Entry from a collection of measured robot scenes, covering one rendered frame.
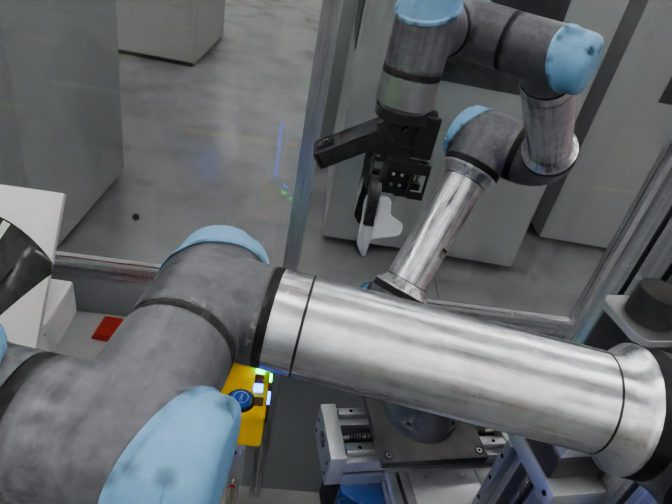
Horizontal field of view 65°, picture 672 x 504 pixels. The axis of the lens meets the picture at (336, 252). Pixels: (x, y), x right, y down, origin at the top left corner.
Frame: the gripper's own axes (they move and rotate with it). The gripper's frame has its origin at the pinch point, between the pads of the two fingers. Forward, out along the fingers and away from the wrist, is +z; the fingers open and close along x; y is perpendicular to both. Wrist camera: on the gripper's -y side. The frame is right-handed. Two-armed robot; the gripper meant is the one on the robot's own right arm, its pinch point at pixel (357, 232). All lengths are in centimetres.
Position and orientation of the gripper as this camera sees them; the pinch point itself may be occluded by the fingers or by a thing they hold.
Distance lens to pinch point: 79.8
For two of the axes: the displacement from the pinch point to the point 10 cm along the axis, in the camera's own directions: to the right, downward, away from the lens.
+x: -0.2, -5.6, 8.3
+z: -1.8, 8.2, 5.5
